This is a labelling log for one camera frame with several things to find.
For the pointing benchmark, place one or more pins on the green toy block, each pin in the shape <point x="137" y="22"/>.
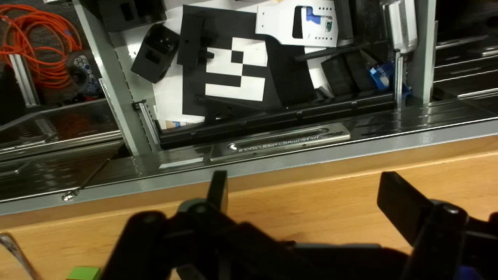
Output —
<point x="84" y="272"/>

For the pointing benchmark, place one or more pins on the white perforated metal bracket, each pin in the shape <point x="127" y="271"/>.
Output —
<point x="298" y="22"/>

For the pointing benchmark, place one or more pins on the metal spoon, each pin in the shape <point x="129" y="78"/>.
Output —
<point x="14" y="249"/>

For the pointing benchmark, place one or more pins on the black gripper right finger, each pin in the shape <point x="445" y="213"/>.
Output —
<point x="446" y="243"/>

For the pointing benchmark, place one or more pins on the black and white marker board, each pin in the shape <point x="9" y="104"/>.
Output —
<point x="227" y="67"/>

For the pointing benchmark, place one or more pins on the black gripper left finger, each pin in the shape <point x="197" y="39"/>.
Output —
<point x="200" y="241"/>

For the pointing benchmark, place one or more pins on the open grey metal drawer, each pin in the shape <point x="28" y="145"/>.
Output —
<point x="77" y="124"/>

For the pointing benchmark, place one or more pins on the black plastic housing part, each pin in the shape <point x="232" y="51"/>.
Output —
<point x="155" y="53"/>

